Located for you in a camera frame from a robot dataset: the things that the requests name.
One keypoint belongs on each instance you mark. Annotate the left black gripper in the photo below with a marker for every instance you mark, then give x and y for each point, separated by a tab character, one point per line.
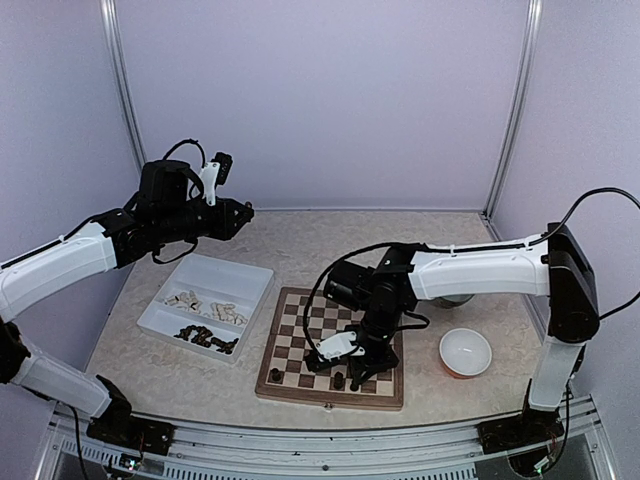
227	224

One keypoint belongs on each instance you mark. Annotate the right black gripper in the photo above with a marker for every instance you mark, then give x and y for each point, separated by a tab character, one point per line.
372	366

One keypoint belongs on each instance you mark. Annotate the dark chess knight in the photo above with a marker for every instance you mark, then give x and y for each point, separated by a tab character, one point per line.
339	381

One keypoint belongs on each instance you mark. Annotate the wooden chess board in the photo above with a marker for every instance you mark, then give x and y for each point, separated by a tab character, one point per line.
295	332

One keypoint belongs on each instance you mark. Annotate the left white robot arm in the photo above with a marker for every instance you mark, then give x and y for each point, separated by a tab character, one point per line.
172	204

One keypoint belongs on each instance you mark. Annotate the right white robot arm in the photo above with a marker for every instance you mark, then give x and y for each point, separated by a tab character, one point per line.
551	265

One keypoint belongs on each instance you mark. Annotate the pile of white chess pieces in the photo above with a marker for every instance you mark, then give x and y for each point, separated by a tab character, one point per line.
189	301

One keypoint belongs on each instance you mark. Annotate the pile of dark chess pieces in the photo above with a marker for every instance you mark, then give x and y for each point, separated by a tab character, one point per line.
204	337

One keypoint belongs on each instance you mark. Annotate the white divided plastic tray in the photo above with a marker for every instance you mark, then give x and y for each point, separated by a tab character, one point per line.
215	280

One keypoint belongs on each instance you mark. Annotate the white orange ceramic bowl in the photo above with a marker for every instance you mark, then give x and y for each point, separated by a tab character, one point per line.
465	353

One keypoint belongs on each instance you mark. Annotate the clear glass bowl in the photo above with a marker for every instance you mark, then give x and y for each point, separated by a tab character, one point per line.
452	301

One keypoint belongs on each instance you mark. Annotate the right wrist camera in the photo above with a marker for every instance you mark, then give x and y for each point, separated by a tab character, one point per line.
340	345

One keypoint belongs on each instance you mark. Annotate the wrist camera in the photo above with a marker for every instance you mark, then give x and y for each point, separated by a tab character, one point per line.
213	174
340	345

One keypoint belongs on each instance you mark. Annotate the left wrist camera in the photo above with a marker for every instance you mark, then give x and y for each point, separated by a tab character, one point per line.
213	174

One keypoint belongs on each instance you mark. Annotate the front aluminium rail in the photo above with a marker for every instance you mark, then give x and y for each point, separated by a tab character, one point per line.
204	450

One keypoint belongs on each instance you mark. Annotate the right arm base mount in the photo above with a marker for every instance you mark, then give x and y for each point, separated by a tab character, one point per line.
518	431

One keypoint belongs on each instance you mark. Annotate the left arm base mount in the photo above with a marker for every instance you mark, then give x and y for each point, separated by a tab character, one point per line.
134	433

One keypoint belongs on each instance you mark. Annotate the left aluminium frame post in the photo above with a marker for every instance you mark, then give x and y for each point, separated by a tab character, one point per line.
115	48

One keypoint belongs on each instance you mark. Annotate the aluminium frame post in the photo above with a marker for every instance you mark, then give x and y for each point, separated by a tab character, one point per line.
115	48
518	102

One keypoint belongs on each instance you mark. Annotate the right aluminium frame post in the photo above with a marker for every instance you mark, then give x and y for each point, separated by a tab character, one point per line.
518	102

